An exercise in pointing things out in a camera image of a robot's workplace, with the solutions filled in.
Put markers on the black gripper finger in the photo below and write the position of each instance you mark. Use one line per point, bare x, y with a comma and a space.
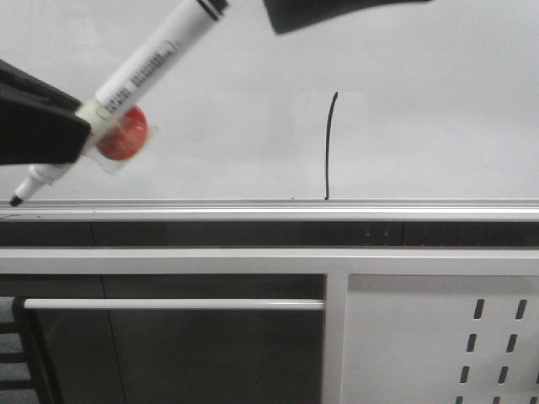
38, 121
286, 16

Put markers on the white whiteboard marker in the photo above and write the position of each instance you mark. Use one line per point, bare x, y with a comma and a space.
180, 30

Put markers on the red round magnet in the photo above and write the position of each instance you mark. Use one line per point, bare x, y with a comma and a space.
124, 141

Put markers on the white horizontal rod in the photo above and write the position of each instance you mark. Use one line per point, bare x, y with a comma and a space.
175, 304

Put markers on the black chair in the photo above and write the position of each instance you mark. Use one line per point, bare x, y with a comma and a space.
23, 375

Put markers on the white perforated pegboard panel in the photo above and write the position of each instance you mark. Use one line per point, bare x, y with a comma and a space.
441, 339

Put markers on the whiteboard with aluminium frame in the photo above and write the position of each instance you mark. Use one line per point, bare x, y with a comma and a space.
426, 110

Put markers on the white metal stand frame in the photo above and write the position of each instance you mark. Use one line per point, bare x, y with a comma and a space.
336, 265

